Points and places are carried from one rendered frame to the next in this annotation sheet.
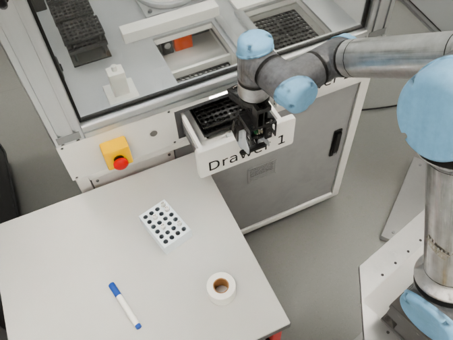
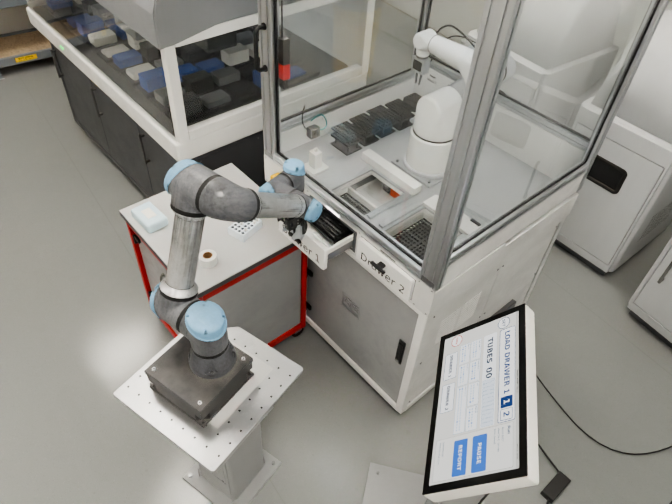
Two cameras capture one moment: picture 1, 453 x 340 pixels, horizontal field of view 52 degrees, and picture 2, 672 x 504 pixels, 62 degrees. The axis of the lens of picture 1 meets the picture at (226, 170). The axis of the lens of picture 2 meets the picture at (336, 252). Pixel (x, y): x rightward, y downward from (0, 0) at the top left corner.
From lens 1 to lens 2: 170 cm
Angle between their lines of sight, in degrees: 43
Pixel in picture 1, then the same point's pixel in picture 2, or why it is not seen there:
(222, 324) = not seen: hidden behind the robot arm
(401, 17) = not seen: outside the picture
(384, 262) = (244, 340)
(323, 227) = (366, 413)
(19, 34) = (266, 88)
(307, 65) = (282, 188)
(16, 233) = (230, 172)
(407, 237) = (268, 352)
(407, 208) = (411, 485)
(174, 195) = (271, 228)
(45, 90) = (267, 121)
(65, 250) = not seen: hidden behind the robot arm
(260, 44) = (287, 165)
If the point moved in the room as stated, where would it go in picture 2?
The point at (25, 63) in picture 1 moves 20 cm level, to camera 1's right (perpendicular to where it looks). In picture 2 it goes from (265, 102) to (278, 128)
